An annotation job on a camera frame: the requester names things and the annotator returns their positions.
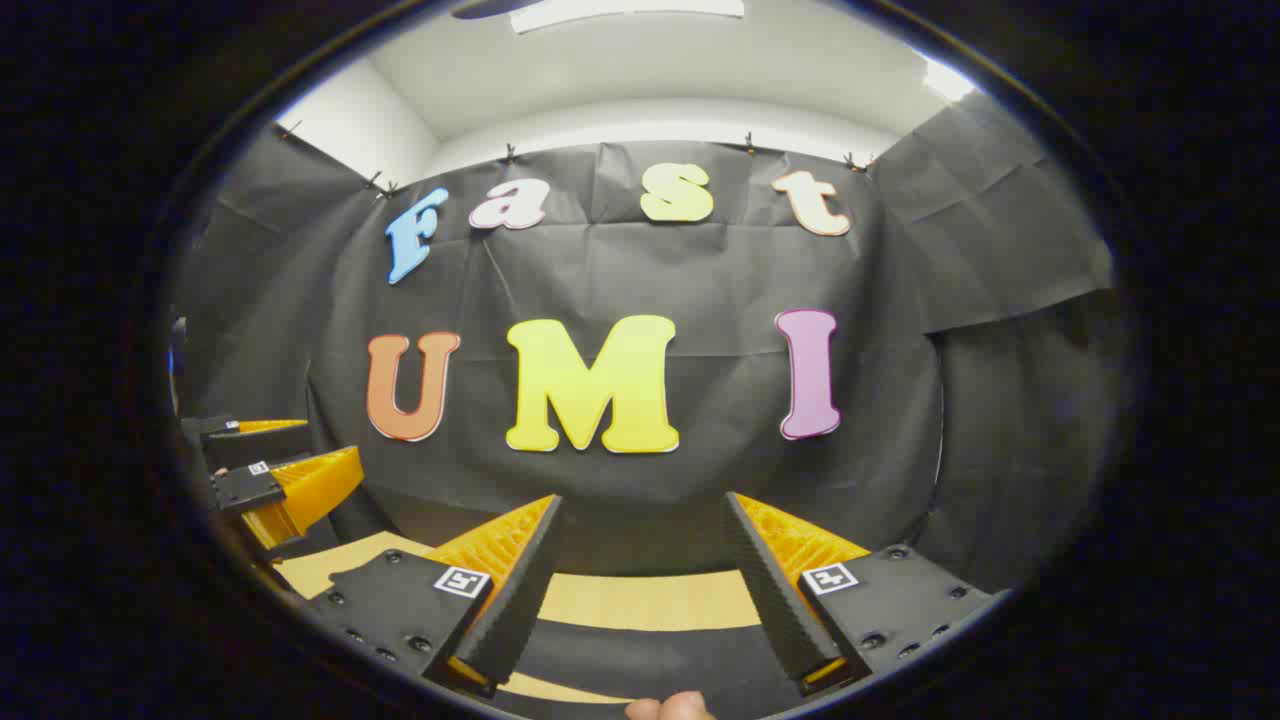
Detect black jeans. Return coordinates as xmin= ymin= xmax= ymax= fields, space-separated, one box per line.
xmin=495 ymin=618 xmax=801 ymax=719

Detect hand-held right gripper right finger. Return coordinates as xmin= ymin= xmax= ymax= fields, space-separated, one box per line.
xmin=722 ymin=490 xmax=1001 ymax=698

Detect ceiling light panel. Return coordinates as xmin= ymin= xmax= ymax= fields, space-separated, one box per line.
xmin=922 ymin=58 xmax=976 ymax=103
xmin=510 ymin=0 xmax=746 ymax=34

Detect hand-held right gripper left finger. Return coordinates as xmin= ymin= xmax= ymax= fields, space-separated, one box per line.
xmin=305 ymin=493 xmax=563 ymax=699

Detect black backdrop cloth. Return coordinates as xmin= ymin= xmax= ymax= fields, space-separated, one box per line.
xmin=170 ymin=90 xmax=1136 ymax=601

